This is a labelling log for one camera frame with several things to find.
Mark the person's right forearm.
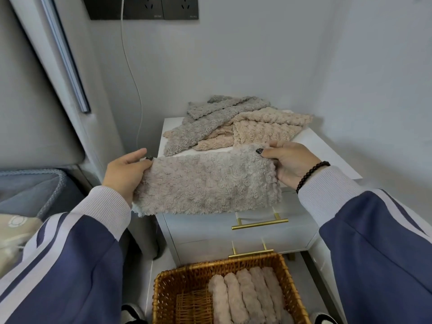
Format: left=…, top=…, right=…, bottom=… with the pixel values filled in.
left=298, top=166, right=432, bottom=324

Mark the wide black wall socket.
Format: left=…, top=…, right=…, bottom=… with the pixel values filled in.
left=82, top=0, right=165, bottom=21

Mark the person's left forearm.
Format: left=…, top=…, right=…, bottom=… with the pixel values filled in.
left=0, top=185, right=132, bottom=324

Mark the person's right shoe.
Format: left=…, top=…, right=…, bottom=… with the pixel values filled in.
left=310, top=312, right=338, bottom=324

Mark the person's right hand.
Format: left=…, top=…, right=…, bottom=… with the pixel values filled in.
left=255, top=140, right=326, bottom=189

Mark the black bead bracelet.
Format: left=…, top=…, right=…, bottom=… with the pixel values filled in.
left=295, top=161, right=331, bottom=195

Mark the narrow black wall socket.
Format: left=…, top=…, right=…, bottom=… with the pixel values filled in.
left=160, top=0, right=200, bottom=21

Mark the person's left shoe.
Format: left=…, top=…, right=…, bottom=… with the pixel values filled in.
left=121, top=303, right=148, bottom=324

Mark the orange wicker basket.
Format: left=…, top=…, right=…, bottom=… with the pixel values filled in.
left=152, top=252, right=311, bottom=324

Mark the person's left hand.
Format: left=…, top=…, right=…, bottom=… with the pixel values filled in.
left=102, top=147, right=154, bottom=208

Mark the silver headboard trim strip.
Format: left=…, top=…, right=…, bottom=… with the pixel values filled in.
left=39, top=0, right=92, bottom=114

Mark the white charging cable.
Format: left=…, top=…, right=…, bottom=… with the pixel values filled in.
left=121, top=0, right=143, bottom=151

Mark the pile of beige grey towels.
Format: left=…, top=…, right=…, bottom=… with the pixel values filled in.
left=162, top=94, right=315, bottom=158

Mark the person's shoe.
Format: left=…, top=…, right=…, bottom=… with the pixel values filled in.
left=310, top=312, right=338, bottom=324
left=121, top=303, right=148, bottom=324

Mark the grey padded headboard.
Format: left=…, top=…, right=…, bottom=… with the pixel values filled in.
left=0, top=0, right=85, bottom=171

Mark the short gold drawer handle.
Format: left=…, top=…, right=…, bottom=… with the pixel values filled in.
left=228, top=241, right=275, bottom=260

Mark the long gold drawer handle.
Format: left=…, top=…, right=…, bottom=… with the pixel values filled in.
left=231, top=207, right=289, bottom=230

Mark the patterned beige bedspread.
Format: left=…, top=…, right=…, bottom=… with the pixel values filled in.
left=0, top=213, right=45, bottom=277

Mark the white nightstand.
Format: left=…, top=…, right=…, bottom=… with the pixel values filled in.
left=155, top=109, right=364, bottom=267

